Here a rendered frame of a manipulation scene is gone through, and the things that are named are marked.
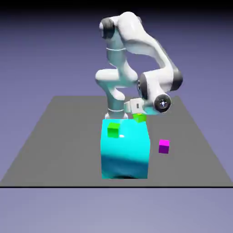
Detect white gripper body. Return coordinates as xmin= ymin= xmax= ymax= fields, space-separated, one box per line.
xmin=123 ymin=98 xmax=146 ymax=115

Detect small yellow-green cube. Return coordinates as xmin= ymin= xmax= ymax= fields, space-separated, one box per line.
xmin=132 ymin=113 xmax=147 ymax=123

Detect small green cube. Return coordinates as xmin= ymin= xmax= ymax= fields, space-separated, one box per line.
xmin=107 ymin=122 xmax=121 ymax=139

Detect small magenta cube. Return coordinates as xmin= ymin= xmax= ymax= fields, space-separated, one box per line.
xmin=158 ymin=139 xmax=170 ymax=154

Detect large cyan box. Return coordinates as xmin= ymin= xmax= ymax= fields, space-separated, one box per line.
xmin=100 ymin=118 xmax=151 ymax=180

